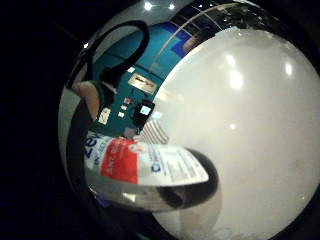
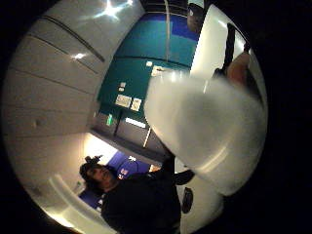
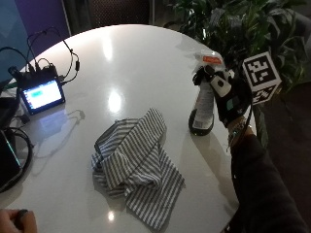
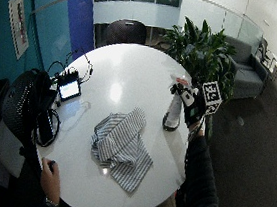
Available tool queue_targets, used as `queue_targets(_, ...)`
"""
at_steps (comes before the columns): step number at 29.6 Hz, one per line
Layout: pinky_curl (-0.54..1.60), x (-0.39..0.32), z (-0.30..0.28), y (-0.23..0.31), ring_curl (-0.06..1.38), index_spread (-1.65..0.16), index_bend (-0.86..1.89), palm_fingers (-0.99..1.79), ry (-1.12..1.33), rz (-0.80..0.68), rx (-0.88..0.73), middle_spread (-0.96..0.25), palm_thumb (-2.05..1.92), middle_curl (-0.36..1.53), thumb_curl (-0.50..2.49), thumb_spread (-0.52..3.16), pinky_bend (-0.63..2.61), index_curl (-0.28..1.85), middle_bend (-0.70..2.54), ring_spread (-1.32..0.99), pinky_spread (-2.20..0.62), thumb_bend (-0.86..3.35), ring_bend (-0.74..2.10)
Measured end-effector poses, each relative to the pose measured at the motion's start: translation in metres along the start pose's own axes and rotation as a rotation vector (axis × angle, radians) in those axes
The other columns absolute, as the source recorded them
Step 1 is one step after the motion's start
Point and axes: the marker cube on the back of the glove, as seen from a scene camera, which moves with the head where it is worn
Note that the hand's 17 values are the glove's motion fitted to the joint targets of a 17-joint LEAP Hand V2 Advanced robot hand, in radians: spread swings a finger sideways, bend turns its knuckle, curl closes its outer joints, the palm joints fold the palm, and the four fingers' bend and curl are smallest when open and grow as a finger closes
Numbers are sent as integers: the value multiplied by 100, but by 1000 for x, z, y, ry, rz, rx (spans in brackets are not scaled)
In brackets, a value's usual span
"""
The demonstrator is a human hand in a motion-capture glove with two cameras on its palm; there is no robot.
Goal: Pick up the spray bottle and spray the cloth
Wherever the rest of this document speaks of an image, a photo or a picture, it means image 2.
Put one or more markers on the green exit sign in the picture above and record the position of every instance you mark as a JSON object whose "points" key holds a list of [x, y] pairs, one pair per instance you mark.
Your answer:
{"points": [[109, 120]]}

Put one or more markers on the black flat device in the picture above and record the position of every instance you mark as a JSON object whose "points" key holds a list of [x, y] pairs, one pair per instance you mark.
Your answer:
{"points": [[187, 200]]}

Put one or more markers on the small white wall notice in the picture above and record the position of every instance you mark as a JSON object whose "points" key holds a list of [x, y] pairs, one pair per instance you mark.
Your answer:
{"points": [[136, 104]]}

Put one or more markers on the black hair clip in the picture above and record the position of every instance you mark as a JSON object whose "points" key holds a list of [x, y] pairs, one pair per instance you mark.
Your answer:
{"points": [[93, 159]]}

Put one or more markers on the the person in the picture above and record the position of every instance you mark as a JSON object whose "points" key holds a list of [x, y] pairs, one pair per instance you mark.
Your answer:
{"points": [[139, 201]]}

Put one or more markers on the long white light strip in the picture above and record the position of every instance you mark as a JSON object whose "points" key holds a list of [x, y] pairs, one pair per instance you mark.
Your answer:
{"points": [[135, 122]]}

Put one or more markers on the white translucent plastic container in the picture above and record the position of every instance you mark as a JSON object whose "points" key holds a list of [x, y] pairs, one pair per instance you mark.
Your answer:
{"points": [[208, 130]]}

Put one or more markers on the purple wall screen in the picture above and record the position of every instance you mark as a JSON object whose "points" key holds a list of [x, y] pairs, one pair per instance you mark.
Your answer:
{"points": [[126, 165]]}

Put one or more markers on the large white wall notice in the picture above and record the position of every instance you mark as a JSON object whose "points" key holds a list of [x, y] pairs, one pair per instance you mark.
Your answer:
{"points": [[123, 101]]}

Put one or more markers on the white curved ledge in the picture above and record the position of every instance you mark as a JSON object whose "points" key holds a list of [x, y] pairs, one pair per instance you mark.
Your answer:
{"points": [[78, 204]]}

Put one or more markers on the bright ceiling lamp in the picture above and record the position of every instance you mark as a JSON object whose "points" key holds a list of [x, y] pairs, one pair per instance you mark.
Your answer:
{"points": [[112, 9]]}

